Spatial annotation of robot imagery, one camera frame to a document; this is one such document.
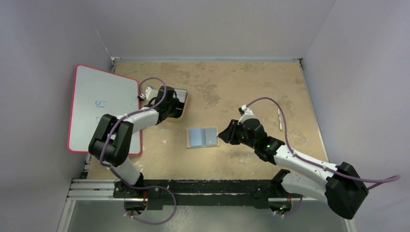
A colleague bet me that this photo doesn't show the beige leather card holder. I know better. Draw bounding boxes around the beige leather card holder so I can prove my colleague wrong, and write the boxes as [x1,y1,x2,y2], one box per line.
[186,127,220,148]

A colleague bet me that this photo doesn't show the blue credit card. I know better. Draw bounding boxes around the blue credit card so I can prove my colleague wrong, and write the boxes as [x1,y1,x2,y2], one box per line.
[188,128,205,147]

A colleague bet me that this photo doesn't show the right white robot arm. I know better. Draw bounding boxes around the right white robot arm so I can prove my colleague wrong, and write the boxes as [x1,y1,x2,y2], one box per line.
[218,118,368,219]

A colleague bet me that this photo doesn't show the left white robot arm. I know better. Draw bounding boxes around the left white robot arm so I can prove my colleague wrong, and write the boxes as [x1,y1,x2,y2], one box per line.
[88,87,188,198]

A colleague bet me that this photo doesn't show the stack of cards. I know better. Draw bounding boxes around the stack of cards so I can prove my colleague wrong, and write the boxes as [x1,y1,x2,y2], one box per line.
[175,88,188,103]

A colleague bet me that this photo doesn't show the beige plastic tray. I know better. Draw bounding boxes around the beige plastic tray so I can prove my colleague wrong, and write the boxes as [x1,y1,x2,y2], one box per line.
[166,90,188,123]

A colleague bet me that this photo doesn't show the white green pen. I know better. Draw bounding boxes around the white green pen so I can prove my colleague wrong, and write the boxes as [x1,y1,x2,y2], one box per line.
[278,109,283,131]

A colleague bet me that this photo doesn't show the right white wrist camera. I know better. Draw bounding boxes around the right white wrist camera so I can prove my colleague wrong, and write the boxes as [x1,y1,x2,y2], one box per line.
[238,105,254,124]

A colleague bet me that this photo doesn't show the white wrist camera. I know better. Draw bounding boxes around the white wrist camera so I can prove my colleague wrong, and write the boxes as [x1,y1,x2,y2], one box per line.
[138,86,159,102]
[238,105,254,124]

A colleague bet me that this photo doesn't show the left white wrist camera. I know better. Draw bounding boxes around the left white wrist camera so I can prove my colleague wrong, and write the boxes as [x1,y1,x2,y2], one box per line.
[138,86,159,102]

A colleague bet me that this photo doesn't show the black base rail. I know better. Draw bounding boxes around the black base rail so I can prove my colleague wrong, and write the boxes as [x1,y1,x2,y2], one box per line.
[113,169,297,212]

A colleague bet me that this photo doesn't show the white board with pink frame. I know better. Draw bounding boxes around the white board with pink frame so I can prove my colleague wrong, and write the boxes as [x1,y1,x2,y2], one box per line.
[67,65,140,153]

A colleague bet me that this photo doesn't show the aluminium frame rail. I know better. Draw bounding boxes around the aluminium frame rail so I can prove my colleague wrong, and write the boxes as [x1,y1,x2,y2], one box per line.
[65,178,321,203]

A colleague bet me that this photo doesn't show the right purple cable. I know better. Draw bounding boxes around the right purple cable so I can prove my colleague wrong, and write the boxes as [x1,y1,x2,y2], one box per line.
[238,97,401,218]

